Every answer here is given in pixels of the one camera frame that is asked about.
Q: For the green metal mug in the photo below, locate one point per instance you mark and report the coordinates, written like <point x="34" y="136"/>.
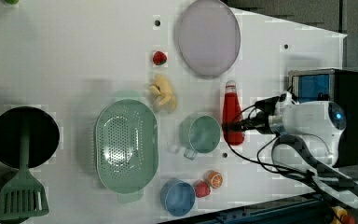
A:
<point x="199" y="135"/>

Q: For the lilac round plate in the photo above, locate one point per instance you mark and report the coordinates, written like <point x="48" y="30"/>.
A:
<point x="209" y="37"/>

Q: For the yellow red clamp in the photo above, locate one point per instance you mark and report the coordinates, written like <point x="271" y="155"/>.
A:
<point x="342" y="216"/>

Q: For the red felt ketchup bottle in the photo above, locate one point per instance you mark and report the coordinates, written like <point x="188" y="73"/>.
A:
<point x="231" y="110"/>

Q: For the silver toaster oven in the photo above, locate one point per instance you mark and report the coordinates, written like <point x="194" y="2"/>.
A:
<point x="341" y="87"/>

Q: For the toy orange half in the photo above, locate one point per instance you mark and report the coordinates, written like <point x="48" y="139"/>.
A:
<point x="214" y="179"/>

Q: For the green cylinder at table edge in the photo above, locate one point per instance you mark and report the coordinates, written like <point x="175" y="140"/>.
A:
<point x="12" y="2"/>

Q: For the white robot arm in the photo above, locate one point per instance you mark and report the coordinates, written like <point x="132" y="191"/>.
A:
<point x="305" y="147"/>

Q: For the blue metal frame rail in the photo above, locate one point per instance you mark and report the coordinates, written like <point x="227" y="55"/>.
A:
<point x="307" y="208"/>

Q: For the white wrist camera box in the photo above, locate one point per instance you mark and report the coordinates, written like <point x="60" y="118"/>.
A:
<point x="274" y="105"/>

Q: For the yellow toy banana bunch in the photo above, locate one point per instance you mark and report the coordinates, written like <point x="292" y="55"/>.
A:
<point x="162" y="89"/>

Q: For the green slotted spatula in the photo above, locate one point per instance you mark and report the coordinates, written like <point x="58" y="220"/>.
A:
<point x="23" y="195"/>

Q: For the toy strawberry near cup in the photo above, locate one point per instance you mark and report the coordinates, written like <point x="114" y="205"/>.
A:
<point x="202" y="189"/>

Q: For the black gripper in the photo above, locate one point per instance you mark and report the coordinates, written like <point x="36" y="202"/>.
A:
<point x="260" y="123"/>

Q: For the green perforated strainer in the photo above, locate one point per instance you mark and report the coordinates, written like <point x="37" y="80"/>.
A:
<point x="126" y="146"/>

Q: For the toy strawberry near plate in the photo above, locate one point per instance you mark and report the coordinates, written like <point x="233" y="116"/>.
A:
<point x="159" y="58"/>

